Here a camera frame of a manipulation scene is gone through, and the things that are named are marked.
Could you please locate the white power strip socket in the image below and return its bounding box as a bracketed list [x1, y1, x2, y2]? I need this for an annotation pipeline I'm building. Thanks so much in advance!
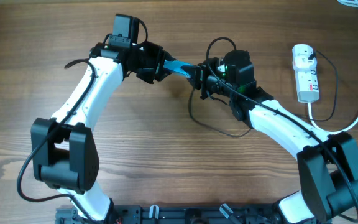
[292, 44, 319, 103]

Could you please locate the black USB charging cable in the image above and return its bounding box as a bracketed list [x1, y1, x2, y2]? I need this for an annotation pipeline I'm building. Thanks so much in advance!
[188, 50, 339, 138]

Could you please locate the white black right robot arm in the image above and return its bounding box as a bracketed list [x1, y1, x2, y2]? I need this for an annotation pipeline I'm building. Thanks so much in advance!
[182, 50, 358, 223]

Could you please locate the blue screen smartphone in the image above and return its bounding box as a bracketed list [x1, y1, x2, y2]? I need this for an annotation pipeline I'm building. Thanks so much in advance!
[163, 60, 193, 78]

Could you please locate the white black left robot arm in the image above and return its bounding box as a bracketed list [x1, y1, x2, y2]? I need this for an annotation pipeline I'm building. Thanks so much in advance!
[23, 42, 178, 223]

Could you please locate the white USB charger plug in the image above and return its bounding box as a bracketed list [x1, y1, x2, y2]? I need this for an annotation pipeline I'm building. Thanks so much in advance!
[292, 52, 317, 72]

